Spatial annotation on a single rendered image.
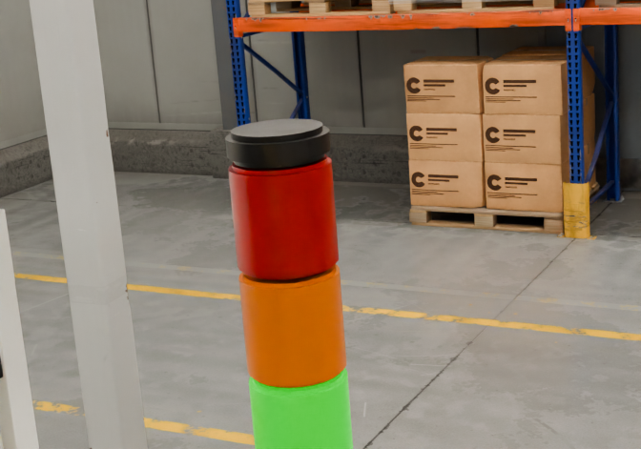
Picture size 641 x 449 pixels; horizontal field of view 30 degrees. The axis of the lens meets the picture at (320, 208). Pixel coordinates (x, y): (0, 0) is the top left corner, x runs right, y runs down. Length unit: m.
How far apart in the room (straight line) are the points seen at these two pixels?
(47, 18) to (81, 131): 0.30
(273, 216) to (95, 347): 2.76
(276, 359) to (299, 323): 0.02
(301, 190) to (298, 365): 0.09
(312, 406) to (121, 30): 11.29
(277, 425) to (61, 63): 2.58
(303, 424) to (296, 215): 0.10
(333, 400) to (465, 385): 5.61
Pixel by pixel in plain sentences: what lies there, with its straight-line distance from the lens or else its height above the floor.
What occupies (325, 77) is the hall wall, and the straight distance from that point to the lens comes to 10.73.
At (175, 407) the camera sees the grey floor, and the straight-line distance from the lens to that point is 6.23.
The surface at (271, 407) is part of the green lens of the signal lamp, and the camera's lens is 0.59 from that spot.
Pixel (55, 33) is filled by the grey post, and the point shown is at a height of 2.17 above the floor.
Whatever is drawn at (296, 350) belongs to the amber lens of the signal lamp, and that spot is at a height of 2.24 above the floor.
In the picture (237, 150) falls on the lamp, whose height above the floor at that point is 2.33.
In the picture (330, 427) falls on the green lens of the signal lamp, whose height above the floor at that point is 2.19.
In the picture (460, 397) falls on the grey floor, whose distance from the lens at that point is 6.07.
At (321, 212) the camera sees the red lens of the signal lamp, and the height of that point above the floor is 2.30.
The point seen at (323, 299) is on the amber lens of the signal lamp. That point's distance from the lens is 0.57.
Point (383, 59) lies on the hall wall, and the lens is 10.45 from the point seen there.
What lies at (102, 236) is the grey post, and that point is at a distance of 3.21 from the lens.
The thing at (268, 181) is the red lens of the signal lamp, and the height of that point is 2.32.
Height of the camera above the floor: 2.44
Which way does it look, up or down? 14 degrees down
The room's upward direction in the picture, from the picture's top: 4 degrees counter-clockwise
